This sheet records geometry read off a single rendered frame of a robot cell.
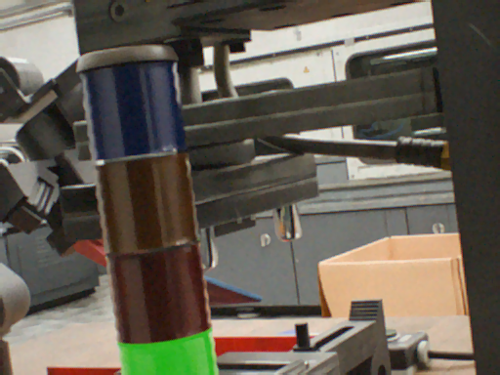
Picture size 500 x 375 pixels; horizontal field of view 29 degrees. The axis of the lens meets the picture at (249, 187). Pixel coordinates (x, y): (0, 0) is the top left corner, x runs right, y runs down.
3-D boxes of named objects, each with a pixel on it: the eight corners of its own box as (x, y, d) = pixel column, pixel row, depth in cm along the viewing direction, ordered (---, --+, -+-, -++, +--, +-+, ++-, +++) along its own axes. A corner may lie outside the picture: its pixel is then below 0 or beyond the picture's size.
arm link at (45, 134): (109, 149, 100) (74, 98, 101) (87, 144, 94) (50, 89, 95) (61, 188, 101) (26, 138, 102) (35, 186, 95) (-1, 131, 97)
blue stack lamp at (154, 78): (130, 156, 40) (119, 76, 40) (206, 145, 38) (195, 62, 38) (70, 164, 36) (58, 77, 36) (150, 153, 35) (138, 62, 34)
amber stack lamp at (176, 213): (142, 239, 40) (131, 159, 40) (219, 233, 38) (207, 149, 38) (83, 255, 37) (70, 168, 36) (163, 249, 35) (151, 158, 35)
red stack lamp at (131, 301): (153, 321, 40) (143, 242, 40) (229, 319, 38) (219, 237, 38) (96, 344, 37) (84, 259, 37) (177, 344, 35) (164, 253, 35)
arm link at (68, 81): (150, 104, 101) (83, 16, 102) (127, 104, 93) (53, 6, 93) (69, 171, 103) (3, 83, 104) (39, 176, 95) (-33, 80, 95)
